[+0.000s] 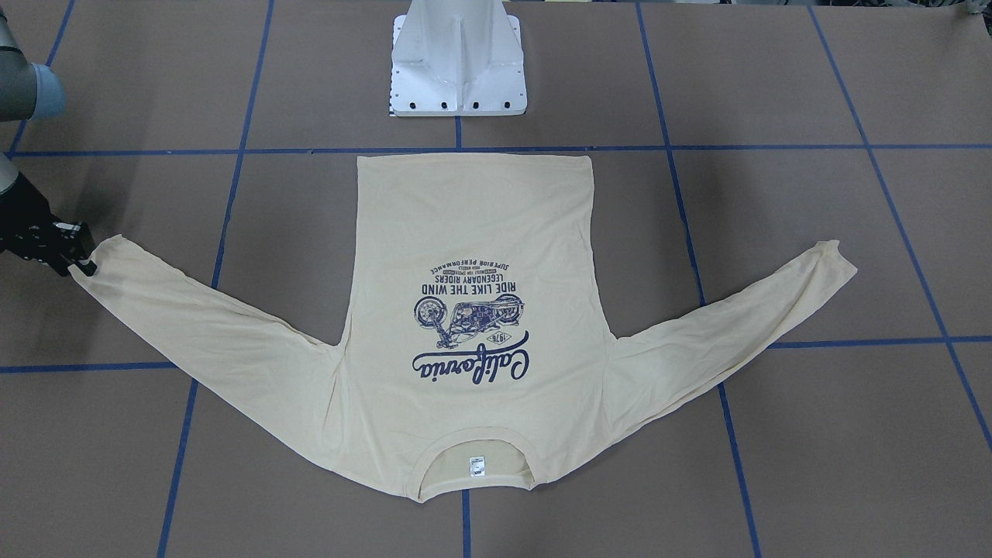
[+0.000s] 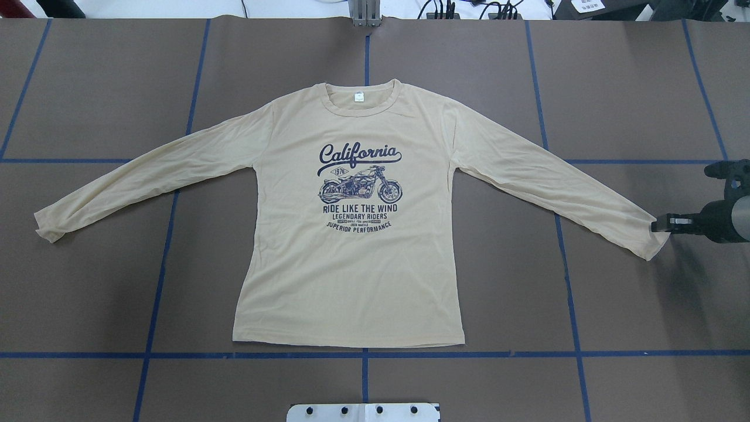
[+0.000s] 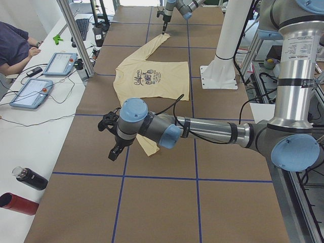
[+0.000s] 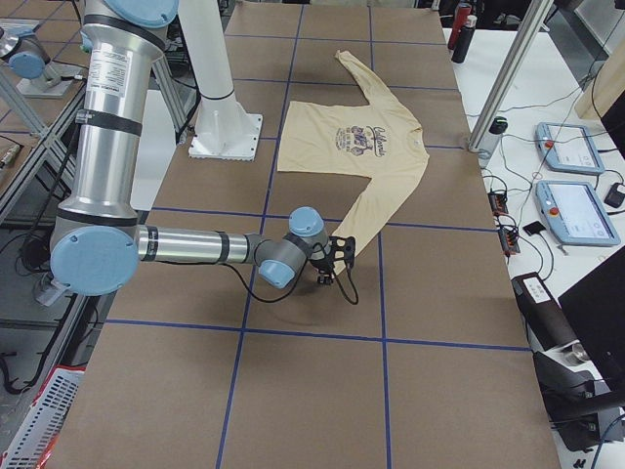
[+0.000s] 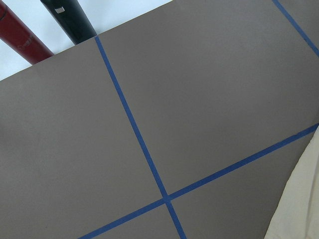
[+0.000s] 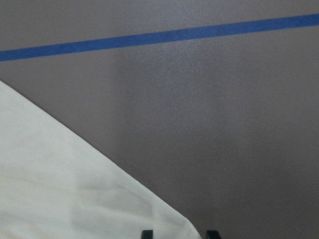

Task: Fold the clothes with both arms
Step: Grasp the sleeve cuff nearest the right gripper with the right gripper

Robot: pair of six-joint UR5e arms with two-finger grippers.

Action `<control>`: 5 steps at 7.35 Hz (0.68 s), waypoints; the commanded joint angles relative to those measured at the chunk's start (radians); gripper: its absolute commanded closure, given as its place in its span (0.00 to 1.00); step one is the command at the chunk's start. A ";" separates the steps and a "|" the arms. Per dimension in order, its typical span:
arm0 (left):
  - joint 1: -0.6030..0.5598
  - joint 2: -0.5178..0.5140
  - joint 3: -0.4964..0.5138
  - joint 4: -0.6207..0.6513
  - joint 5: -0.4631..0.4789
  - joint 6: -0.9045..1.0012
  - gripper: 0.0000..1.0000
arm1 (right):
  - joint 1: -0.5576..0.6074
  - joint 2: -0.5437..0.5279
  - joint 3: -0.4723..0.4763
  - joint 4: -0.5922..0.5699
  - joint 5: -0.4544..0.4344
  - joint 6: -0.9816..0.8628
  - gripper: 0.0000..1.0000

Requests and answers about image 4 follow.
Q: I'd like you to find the aluminium frame post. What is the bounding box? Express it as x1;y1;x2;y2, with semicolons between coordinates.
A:
467;0;554;152

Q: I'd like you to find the near blue teach pendant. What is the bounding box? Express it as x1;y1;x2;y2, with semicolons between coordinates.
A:
535;181;621;247

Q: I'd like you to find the far blue teach pendant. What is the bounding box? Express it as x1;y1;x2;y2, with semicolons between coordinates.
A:
535;122;605;176

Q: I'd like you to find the blue teach pendant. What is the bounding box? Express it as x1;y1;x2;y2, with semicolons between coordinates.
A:
535;122;605;176
535;181;621;247

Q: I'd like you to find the beige long sleeve shirt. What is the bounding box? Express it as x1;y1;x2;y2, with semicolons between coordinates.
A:
277;51;429;253

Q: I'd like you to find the red water bottle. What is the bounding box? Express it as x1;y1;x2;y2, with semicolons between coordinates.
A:
447;1;473;50

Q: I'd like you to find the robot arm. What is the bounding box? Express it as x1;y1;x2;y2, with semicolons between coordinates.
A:
1;27;82;99
50;1;335;296

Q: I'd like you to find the black water bottle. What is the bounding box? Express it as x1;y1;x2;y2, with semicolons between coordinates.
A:
451;15;478;64

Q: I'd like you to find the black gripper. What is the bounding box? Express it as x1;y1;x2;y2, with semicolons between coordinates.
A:
312;255;335;285

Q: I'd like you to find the white camera pillar with base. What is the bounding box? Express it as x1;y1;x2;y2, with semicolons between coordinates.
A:
178;0;263;161

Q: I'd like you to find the white plastic basket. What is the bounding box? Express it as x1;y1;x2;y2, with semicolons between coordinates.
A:
1;365;85;468

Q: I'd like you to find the black monitor stand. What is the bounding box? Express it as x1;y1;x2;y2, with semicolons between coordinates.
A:
511;250;624;451

